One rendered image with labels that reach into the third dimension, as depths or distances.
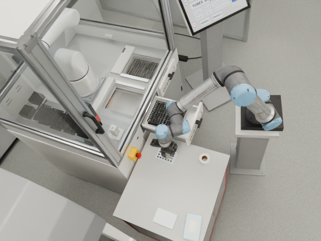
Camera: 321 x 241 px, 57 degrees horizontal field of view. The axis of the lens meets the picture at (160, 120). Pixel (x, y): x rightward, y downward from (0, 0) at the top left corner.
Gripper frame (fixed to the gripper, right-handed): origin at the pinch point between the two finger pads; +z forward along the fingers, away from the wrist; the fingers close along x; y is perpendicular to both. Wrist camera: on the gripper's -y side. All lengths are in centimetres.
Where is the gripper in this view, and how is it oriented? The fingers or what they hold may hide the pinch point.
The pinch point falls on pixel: (166, 154)
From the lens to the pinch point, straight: 192.1
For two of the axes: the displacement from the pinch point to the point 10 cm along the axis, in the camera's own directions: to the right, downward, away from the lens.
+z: 1.7, 4.9, 8.5
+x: 4.0, -8.3, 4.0
